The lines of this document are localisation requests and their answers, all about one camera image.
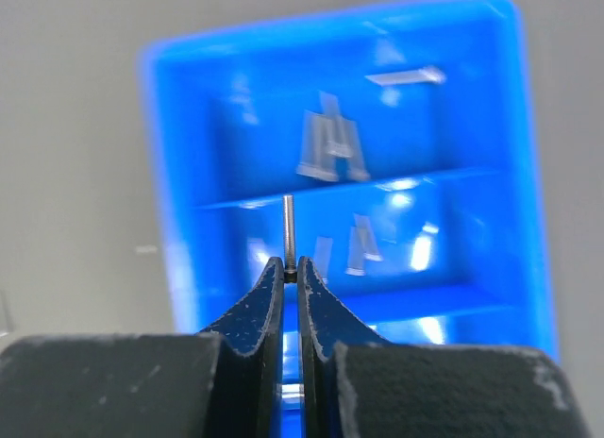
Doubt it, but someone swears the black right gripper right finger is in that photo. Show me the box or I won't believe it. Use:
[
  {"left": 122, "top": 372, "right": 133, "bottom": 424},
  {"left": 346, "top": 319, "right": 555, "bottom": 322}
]
[{"left": 297, "top": 257, "right": 590, "bottom": 437}]

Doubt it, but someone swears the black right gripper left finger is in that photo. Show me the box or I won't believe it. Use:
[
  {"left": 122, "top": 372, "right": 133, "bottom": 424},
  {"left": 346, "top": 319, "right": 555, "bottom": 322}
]
[{"left": 1, "top": 257, "right": 284, "bottom": 437}]

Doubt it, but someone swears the silver cap screw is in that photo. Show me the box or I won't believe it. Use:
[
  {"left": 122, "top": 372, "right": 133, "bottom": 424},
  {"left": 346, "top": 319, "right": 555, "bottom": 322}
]
[
  {"left": 320, "top": 93, "right": 370, "bottom": 181},
  {"left": 282, "top": 194, "right": 297, "bottom": 283}
]

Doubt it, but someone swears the small lone screw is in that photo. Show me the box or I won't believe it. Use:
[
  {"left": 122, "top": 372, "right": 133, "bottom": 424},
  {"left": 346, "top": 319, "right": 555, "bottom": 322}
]
[{"left": 345, "top": 214, "right": 383, "bottom": 276}]

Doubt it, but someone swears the thin silver screw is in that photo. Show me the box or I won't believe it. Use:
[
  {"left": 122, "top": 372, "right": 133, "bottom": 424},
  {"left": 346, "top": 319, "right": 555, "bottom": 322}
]
[{"left": 313, "top": 236, "right": 333, "bottom": 283}]

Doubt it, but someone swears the blue compartment tray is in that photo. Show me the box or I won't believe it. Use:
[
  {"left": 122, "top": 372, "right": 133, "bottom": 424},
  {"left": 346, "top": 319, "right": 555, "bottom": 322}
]
[{"left": 141, "top": 0, "right": 570, "bottom": 437}]

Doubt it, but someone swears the large silver screw in tray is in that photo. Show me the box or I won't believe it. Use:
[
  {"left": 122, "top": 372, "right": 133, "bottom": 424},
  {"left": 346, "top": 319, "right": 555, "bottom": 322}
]
[{"left": 365, "top": 66, "right": 446, "bottom": 87}]

